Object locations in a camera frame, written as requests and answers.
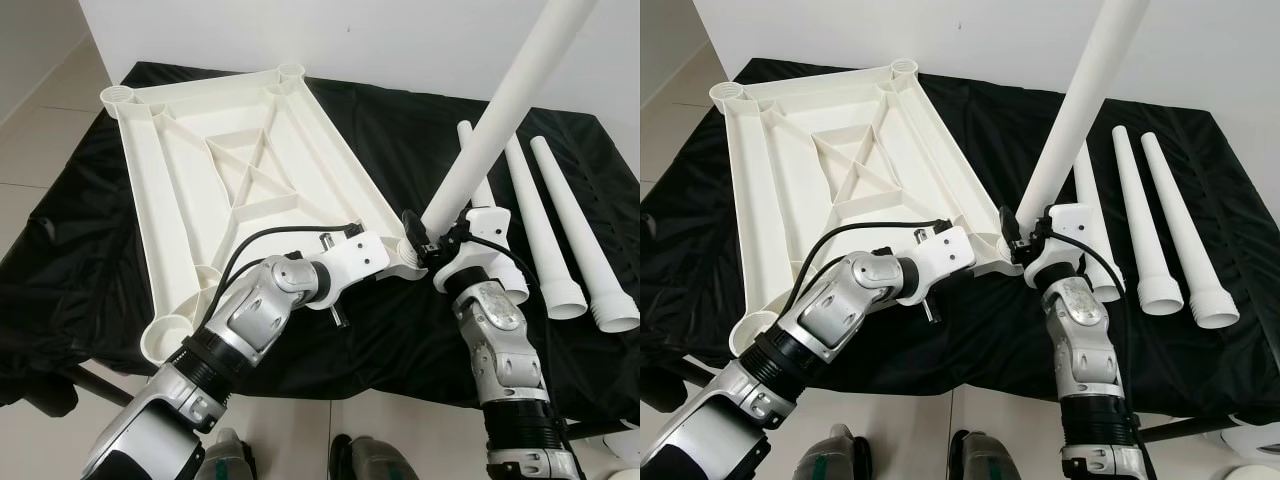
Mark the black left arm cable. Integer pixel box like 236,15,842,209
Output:
798,218,951,321
213,222,361,331

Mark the grey robot right leg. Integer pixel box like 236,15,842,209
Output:
330,435,421,480
950,430,1021,480

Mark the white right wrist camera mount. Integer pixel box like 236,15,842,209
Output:
432,205,516,293
1022,202,1099,286

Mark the black table cloth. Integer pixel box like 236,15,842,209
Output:
0,60,641,426
640,57,1280,421

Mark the white plastic children table top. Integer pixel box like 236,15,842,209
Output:
708,58,1026,359
100,63,426,366

